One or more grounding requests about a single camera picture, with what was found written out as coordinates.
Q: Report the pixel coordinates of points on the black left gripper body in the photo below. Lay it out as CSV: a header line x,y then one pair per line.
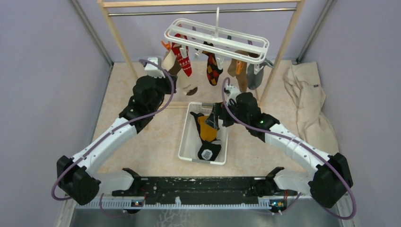
x,y
164,87

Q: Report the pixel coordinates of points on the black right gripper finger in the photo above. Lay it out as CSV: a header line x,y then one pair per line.
x,y
212,121
218,109

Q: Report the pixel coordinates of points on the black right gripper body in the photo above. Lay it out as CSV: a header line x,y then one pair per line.
x,y
228,118

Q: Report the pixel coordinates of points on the mustard striped sock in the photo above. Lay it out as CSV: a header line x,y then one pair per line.
x,y
206,133

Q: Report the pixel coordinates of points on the beige brown sock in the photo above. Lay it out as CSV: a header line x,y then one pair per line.
x,y
184,83

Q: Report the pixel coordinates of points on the black blue sock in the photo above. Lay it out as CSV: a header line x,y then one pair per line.
x,y
208,150

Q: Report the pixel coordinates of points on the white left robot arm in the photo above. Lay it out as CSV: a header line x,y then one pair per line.
x,y
78,175

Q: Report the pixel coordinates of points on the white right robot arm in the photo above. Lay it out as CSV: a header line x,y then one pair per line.
x,y
326,178

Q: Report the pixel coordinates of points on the white plastic basket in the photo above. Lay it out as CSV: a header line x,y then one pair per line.
x,y
200,142

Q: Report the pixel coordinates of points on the red white patterned sock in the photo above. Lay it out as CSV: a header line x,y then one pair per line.
x,y
181,53

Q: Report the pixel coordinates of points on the tan brown sock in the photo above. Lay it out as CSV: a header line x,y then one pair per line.
x,y
237,69

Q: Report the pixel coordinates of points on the grey sock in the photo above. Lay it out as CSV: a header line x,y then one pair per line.
x,y
255,73

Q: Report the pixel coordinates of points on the beige cloth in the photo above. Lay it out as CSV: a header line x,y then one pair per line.
x,y
303,84

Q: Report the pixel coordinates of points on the metal hanging rod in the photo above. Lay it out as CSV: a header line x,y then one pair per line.
x,y
200,12

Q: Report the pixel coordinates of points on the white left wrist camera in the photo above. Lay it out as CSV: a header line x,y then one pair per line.
x,y
153,68

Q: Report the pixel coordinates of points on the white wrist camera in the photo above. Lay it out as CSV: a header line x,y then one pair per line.
x,y
153,68
232,92

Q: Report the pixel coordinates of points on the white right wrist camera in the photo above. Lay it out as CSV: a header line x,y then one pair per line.
x,y
232,92

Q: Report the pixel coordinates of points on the white clip hanger frame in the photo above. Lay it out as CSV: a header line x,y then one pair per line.
x,y
220,41

